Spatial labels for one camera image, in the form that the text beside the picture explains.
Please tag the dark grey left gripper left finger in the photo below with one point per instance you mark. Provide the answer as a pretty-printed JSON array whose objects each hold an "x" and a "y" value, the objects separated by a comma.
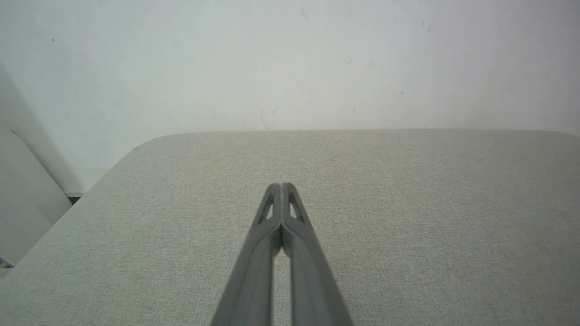
[{"x": 253, "y": 271}]

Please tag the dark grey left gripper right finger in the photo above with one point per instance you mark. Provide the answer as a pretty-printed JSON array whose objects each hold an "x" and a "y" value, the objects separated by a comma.
[{"x": 312, "y": 280}]

